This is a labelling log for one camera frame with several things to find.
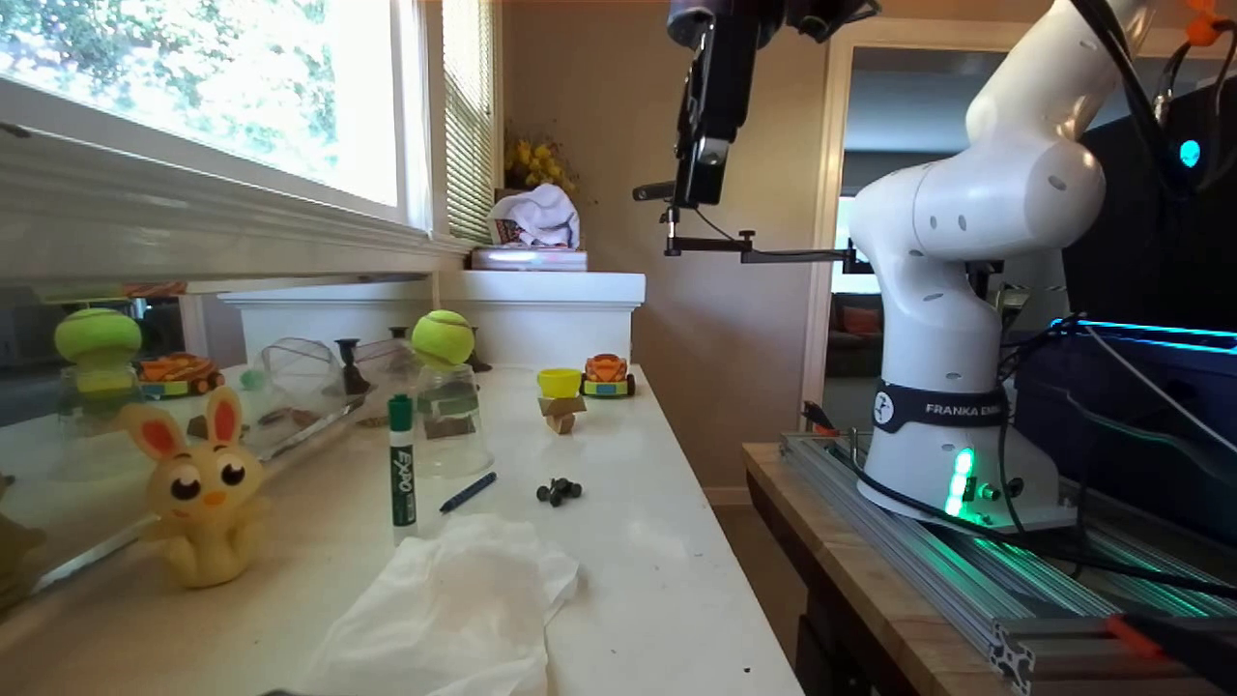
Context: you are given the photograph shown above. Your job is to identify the green dry-erase marker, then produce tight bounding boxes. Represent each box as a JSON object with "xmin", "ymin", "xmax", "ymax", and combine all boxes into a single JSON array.
[{"xmin": 381, "ymin": 389, "xmax": 421, "ymax": 532}]

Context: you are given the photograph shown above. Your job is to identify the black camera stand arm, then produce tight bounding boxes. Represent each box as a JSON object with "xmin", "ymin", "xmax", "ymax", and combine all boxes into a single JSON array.
[{"xmin": 657, "ymin": 202, "xmax": 864, "ymax": 278}]

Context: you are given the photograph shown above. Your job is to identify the white window blind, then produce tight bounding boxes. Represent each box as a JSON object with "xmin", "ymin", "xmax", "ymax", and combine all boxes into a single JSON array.
[{"xmin": 439, "ymin": 0, "xmax": 501, "ymax": 245}]

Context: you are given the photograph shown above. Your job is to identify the black pen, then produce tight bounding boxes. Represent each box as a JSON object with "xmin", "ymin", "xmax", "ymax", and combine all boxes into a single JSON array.
[{"xmin": 436, "ymin": 469, "xmax": 501, "ymax": 518}]

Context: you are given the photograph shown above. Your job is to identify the yellow-green tennis ball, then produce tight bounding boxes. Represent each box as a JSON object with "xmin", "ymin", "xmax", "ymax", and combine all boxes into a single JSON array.
[{"xmin": 405, "ymin": 306, "xmax": 480, "ymax": 376}]

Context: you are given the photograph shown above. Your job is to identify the white cloth bundle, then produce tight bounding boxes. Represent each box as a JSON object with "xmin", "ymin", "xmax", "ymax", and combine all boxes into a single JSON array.
[{"xmin": 481, "ymin": 178, "xmax": 588, "ymax": 254}]

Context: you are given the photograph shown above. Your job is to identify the blue-lit dark box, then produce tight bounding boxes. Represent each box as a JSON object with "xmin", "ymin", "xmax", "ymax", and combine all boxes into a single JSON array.
[{"xmin": 1015, "ymin": 315, "xmax": 1237, "ymax": 544}]

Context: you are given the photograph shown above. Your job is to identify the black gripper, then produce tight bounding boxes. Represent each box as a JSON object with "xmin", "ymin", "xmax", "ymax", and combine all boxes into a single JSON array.
[{"xmin": 672, "ymin": 0, "xmax": 787, "ymax": 210}]

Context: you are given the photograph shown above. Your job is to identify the flat grey tray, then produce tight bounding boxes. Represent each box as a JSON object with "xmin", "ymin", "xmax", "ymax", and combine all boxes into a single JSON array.
[{"xmin": 463, "ymin": 245, "xmax": 593, "ymax": 273}]

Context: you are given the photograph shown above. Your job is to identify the black wrist stereo camera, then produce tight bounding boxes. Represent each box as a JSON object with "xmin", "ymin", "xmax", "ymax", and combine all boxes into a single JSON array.
[{"xmin": 776, "ymin": 0, "xmax": 886, "ymax": 46}]

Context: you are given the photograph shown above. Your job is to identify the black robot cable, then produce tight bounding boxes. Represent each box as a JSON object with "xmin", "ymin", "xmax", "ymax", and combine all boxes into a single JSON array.
[{"xmin": 1061, "ymin": 0, "xmax": 1237, "ymax": 199}]

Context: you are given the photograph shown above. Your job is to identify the white door frame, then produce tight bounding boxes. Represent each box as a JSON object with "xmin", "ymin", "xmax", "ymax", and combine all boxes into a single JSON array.
[{"xmin": 798, "ymin": 10, "xmax": 995, "ymax": 418}]

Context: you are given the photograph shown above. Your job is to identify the orange toy car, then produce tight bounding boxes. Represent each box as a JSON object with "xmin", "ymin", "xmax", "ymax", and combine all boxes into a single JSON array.
[{"xmin": 577, "ymin": 351, "xmax": 637, "ymax": 401}]

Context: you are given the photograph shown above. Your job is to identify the black backdrop panel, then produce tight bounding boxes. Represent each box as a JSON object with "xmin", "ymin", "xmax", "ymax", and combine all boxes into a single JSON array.
[{"xmin": 1070, "ymin": 74, "xmax": 1237, "ymax": 324}]

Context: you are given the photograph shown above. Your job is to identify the crumpled white tissue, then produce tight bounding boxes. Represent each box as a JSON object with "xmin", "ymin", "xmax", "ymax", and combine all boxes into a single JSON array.
[{"xmin": 300, "ymin": 514, "xmax": 588, "ymax": 696}]

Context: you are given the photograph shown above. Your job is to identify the white window frame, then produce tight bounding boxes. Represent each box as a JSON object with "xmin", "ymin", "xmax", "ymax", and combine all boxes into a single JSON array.
[{"xmin": 0, "ymin": 0, "xmax": 439, "ymax": 282}]

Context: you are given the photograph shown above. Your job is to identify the clear glass jar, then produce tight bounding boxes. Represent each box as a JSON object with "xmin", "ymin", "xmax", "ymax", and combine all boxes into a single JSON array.
[{"xmin": 417, "ymin": 365, "xmax": 481, "ymax": 443}]

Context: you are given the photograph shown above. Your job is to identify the yellow plastic cup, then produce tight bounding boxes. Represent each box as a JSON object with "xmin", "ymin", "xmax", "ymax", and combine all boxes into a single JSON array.
[{"xmin": 533, "ymin": 365, "xmax": 588, "ymax": 406}]

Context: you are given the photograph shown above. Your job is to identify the yellow flowers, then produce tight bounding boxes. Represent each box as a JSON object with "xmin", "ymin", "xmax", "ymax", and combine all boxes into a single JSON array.
[{"xmin": 501, "ymin": 130, "xmax": 577, "ymax": 199}]

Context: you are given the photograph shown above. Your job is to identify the long leaning mirror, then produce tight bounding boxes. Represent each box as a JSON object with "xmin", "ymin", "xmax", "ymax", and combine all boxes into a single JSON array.
[{"xmin": 0, "ymin": 273, "xmax": 436, "ymax": 612}]

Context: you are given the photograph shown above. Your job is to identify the brown wooden figure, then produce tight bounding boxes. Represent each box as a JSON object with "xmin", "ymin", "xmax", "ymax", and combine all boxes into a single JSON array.
[{"xmin": 537, "ymin": 396, "xmax": 590, "ymax": 442}]

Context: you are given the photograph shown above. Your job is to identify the aluminium extrusion rail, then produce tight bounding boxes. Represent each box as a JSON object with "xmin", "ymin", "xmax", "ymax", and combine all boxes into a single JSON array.
[{"xmin": 776, "ymin": 429, "xmax": 1237, "ymax": 688}]

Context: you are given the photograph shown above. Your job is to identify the wooden workbench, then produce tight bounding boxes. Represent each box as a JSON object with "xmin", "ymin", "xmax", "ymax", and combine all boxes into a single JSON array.
[{"xmin": 740, "ymin": 442, "xmax": 1237, "ymax": 696}]

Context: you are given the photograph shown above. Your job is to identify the yellow bunny plush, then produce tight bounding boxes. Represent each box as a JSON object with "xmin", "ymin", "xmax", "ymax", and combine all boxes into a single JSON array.
[{"xmin": 117, "ymin": 382, "xmax": 267, "ymax": 596}]

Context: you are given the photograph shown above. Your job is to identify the small black bolt piece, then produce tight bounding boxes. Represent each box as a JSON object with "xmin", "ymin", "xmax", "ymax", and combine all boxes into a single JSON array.
[{"xmin": 533, "ymin": 474, "xmax": 582, "ymax": 509}]

